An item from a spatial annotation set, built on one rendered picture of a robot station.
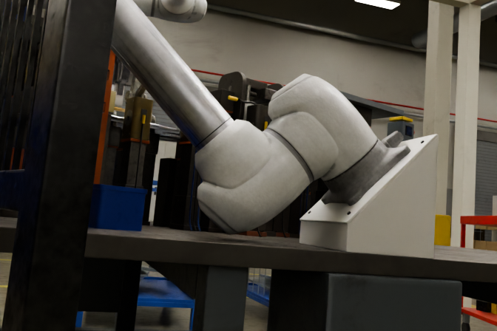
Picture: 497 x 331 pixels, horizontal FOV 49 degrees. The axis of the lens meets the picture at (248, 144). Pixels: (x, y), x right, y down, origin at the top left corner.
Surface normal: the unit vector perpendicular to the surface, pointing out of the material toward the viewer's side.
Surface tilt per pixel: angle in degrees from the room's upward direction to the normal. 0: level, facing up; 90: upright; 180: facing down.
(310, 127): 93
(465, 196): 90
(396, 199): 90
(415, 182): 90
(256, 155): 81
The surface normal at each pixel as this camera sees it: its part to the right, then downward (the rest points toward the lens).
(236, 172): -0.01, -0.04
